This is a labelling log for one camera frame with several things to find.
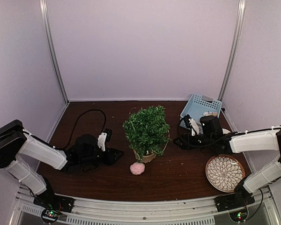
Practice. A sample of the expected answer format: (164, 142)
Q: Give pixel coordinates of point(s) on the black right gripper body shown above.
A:
(187, 139)

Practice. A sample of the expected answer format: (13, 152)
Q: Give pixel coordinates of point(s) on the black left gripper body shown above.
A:
(102, 160)

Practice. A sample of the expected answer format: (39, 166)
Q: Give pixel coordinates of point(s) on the pink pompom ornament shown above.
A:
(138, 167)

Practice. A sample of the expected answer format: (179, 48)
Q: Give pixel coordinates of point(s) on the small green christmas tree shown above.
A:
(147, 131)

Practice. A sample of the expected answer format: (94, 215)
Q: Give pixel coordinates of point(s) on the burlap tree pot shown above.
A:
(144, 159)

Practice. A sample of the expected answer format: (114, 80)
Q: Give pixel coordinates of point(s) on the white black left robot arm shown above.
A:
(87, 151)

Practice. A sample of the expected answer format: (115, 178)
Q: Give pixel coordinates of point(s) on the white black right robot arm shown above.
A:
(235, 143)

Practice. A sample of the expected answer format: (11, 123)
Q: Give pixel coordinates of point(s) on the white cotton boll ornament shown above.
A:
(207, 114)

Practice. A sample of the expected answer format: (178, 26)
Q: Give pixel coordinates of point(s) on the light blue plastic basket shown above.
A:
(198, 105)

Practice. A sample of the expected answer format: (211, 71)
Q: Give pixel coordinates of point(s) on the white ceramic bowl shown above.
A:
(225, 131)

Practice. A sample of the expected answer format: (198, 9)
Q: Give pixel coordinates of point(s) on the floral patterned plate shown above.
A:
(224, 173)

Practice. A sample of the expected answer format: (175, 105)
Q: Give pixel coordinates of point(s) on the left circuit board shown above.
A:
(50, 216)

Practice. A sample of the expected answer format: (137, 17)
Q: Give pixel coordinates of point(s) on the circuit board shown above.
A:
(50, 216)
(238, 215)

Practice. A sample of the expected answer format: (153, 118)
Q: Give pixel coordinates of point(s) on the right circuit board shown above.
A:
(238, 215)

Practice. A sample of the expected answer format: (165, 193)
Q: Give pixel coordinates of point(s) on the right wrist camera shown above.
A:
(191, 124)

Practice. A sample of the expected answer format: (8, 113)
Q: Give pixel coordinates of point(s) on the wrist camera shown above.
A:
(191, 124)
(104, 138)

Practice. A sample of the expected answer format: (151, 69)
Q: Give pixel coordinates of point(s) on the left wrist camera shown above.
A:
(104, 138)

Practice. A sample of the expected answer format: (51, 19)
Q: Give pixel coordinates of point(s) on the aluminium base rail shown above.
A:
(200, 211)

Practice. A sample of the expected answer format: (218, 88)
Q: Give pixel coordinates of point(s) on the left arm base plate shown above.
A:
(54, 202)

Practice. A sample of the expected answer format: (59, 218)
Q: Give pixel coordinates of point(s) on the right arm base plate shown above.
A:
(233, 201)

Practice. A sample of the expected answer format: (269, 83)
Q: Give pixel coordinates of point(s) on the right aluminium corner post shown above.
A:
(234, 46)

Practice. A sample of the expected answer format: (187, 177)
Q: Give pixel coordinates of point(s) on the aluminium corner post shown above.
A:
(234, 46)
(53, 56)

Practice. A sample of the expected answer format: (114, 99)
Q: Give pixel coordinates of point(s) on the left aluminium corner post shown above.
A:
(53, 56)

